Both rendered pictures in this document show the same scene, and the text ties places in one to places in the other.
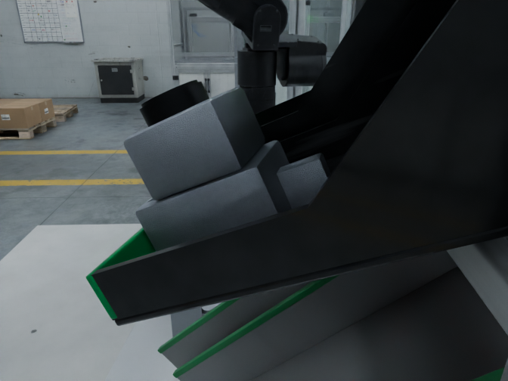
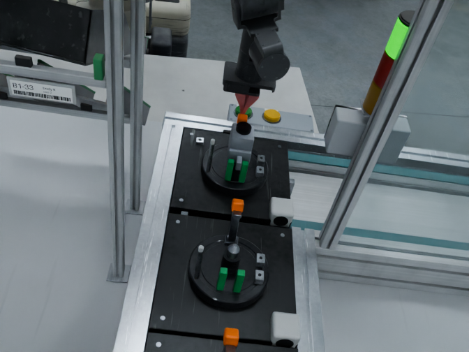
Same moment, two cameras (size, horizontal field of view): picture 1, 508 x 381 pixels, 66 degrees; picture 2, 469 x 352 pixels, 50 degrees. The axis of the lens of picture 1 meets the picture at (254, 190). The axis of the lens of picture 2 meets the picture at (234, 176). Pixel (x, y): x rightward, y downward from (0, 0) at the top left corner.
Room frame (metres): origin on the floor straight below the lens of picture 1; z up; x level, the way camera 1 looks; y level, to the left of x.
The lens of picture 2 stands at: (0.45, -0.83, 1.71)
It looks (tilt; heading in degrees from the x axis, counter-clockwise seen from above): 44 degrees down; 79
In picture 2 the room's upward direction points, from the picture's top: 12 degrees clockwise
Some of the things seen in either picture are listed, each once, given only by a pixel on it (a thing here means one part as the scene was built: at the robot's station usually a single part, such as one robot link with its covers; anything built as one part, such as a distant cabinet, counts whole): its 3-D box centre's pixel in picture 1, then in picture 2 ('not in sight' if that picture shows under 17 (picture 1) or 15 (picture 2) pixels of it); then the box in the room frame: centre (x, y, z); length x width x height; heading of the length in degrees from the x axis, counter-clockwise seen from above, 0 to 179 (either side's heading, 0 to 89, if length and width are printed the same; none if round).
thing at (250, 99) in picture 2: not in sight; (239, 94); (0.58, 0.00, 1.11); 0.07 x 0.07 x 0.09; 85
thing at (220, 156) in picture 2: not in sight; (234, 167); (0.59, -0.08, 0.98); 0.14 x 0.14 x 0.02
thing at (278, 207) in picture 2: not in sight; (280, 212); (0.68, -0.18, 0.97); 0.05 x 0.05 x 0.04; 85
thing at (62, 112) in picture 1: (32, 113); not in sight; (6.35, 3.62, 0.07); 1.20 x 0.82 x 0.14; 99
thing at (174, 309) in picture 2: not in sight; (231, 259); (0.57, -0.33, 1.01); 0.24 x 0.24 x 0.13; 85
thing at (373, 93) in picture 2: not in sight; (383, 96); (0.77, -0.21, 1.28); 0.05 x 0.05 x 0.05
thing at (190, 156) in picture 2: not in sight; (233, 174); (0.59, -0.08, 0.96); 0.24 x 0.24 x 0.02; 85
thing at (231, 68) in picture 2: (256, 109); (251, 66); (0.60, 0.00, 1.18); 0.10 x 0.07 x 0.07; 175
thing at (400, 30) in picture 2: not in sight; (408, 38); (0.77, -0.21, 1.38); 0.05 x 0.05 x 0.05
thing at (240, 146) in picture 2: not in sight; (241, 142); (0.59, -0.09, 1.06); 0.08 x 0.04 x 0.07; 85
